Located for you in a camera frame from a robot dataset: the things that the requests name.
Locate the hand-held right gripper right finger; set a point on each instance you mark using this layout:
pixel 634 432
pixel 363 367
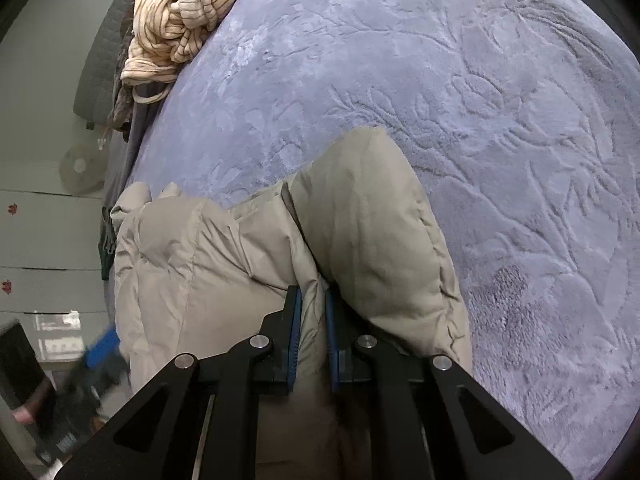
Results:
pixel 331 345

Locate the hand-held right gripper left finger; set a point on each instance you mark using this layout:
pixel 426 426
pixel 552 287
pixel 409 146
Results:
pixel 295 340

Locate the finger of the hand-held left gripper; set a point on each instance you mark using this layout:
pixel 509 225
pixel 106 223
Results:
pixel 102 347

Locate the beige puffer jacket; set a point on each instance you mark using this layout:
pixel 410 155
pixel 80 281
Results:
pixel 360 220

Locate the person's left forearm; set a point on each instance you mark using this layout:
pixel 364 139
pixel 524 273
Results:
pixel 22 365

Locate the dark green fringed scarf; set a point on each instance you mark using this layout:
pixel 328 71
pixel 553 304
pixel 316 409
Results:
pixel 107 250

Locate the white wardrobe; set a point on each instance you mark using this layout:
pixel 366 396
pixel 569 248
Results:
pixel 45 240

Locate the white round fan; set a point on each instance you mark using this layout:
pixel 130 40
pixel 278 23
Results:
pixel 82 167

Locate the grey cloth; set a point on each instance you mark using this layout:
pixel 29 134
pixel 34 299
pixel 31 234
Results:
pixel 135 135

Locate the olive dark cloth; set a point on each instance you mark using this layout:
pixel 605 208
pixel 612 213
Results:
pixel 122 95

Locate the grey quilted mattress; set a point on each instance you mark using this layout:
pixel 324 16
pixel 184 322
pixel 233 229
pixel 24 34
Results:
pixel 100 60

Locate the purple embossed blanket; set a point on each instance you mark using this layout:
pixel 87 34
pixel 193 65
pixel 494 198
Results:
pixel 500 110

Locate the cream striped cloth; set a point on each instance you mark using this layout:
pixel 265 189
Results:
pixel 175 25

